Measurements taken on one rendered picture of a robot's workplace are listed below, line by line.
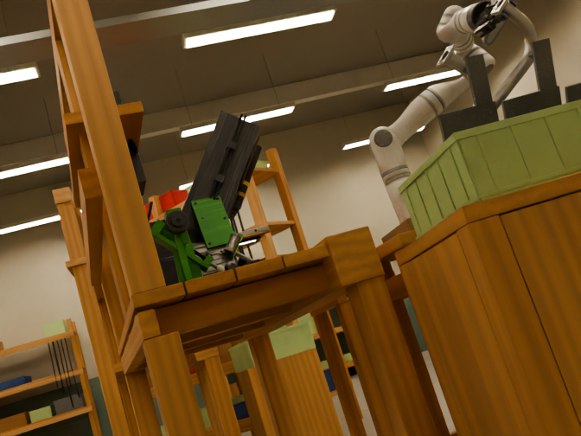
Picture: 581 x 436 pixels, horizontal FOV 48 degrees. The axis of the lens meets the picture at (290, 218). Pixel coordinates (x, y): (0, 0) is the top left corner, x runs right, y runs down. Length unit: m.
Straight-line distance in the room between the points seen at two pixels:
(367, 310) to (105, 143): 0.85
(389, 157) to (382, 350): 0.64
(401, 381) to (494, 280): 0.62
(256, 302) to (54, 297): 9.83
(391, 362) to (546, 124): 0.76
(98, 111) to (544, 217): 1.17
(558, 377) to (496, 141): 0.51
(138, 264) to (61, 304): 9.82
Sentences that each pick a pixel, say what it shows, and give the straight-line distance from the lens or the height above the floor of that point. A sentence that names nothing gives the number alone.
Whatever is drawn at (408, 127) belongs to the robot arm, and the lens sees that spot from 2.25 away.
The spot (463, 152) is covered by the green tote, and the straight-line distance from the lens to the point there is 1.48.
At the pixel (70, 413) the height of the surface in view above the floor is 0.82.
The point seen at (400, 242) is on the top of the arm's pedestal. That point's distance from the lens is 1.93.
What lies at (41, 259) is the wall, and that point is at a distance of 11.74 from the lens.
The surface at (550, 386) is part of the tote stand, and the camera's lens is 1.39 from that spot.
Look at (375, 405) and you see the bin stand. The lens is 2.46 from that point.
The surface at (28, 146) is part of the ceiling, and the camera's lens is 10.08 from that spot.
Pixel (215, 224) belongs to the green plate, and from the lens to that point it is 2.47.
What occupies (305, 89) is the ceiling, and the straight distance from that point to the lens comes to 10.50.
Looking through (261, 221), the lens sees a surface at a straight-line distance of 5.07.
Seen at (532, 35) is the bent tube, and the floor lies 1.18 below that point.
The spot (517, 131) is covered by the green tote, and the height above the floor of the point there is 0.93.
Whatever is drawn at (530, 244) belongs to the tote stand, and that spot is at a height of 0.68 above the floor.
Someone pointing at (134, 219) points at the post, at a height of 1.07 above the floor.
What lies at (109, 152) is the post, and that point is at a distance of 1.85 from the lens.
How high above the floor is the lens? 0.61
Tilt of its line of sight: 11 degrees up
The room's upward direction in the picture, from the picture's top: 18 degrees counter-clockwise
